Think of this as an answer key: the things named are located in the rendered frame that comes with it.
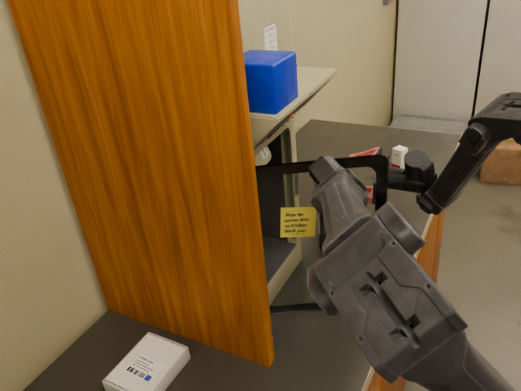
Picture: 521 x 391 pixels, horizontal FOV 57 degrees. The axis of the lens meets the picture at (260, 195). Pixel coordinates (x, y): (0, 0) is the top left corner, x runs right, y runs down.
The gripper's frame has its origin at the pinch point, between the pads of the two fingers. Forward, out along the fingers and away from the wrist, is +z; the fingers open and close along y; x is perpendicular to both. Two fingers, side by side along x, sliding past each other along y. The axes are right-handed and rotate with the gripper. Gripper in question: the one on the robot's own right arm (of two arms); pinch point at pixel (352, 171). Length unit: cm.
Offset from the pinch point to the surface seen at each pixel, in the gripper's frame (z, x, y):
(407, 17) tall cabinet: 46, -270, -17
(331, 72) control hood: 1.1, 12.1, 31.3
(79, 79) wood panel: 39, 48, 39
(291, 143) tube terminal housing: 12.2, 11.5, 12.3
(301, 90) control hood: 2.7, 25.0, 31.6
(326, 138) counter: 36, -74, -27
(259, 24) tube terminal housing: 12, 23, 44
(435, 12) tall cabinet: 26, -270, -13
